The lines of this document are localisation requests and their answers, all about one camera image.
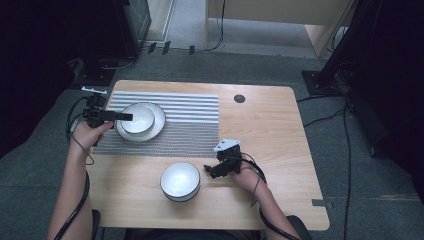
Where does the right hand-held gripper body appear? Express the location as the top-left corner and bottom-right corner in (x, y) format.
(213, 138), (243, 178)

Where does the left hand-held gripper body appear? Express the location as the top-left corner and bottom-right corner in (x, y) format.
(81, 86), (117, 129)

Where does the white bowl with dark rim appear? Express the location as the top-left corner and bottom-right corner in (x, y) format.
(119, 104), (157, 136)
(159, 161), (202, 203)

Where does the white plate with dark rim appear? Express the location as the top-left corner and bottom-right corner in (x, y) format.
(115, 101), (167, 143)

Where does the person's left hand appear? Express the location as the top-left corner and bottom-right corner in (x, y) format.
(69, 121), (115, 155)

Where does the person's right hand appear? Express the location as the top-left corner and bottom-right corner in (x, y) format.
(233, 159), (266, 195)

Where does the striped woven placemat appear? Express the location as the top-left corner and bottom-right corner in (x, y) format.
(92, 90), (220, 159)

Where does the black stand base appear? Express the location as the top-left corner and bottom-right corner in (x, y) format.
(70, 57), (118, 88)
(301, 69), (346, 98)

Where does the dark cabinet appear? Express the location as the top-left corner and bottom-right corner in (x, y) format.
(113, 0), (153, 60)

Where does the grey tape strip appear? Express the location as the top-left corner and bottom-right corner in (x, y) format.
(311, 198), (335, 211)

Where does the light wooden cabinet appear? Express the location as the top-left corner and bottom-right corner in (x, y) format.
(204, 0), (355, 58)

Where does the right hand-held gripper cable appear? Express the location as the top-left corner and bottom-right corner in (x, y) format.
(240, 152), (301, 240)

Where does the hand-held gripper cable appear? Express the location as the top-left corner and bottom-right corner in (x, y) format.
(240, 152), (301, 240)
(53, 95), (96, 240)

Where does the left hand-held gripper cable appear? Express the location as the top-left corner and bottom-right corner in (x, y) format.
(53, 95), (96, 240)

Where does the black floor cable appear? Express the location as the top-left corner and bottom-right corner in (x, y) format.
(295, 94), (351, 129)
(342, 103), (354, 240)

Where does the black hanging cable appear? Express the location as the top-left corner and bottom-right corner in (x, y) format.
(203, 0), (227, 53)

